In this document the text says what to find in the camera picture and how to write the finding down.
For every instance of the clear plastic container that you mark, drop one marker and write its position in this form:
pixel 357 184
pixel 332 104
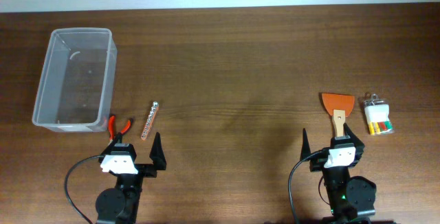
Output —
pixel 76 86

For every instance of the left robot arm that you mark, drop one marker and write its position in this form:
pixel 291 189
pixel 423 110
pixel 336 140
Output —
pixel 120 203

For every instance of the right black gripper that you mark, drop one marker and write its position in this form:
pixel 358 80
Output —
pixel 317 163

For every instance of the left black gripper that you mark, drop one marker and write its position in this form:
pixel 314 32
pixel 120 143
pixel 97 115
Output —
pixel 159 160

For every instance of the orange socket bit rail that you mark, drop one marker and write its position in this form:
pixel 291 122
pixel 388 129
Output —
pixel 150 120

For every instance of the red handled pliers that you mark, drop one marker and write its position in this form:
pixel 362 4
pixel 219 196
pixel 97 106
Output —
pixel 112 127

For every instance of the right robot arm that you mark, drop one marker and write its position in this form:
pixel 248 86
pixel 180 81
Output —
pixel 351 199

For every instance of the orange scraper wooden handle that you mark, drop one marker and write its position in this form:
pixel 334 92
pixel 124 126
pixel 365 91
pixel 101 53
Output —
pixel 339 107

